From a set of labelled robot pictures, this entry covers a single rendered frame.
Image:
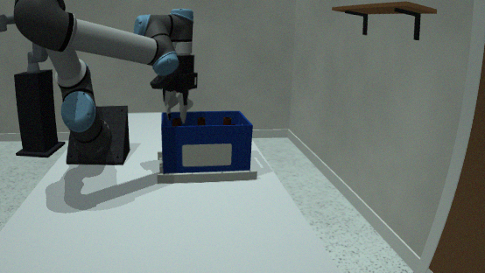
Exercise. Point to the blue crate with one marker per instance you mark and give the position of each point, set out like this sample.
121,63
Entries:
214,148

